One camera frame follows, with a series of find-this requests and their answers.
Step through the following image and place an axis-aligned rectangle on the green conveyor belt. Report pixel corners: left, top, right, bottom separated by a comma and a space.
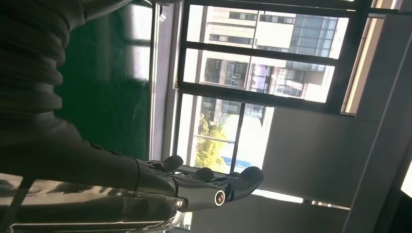
54, 3, 153, 162

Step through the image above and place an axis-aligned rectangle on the aluminium conveyor frame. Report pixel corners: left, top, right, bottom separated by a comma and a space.
148, 2, 180, 162

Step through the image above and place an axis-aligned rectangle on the dark window frame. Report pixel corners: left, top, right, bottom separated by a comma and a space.
173, 0, 412, 176

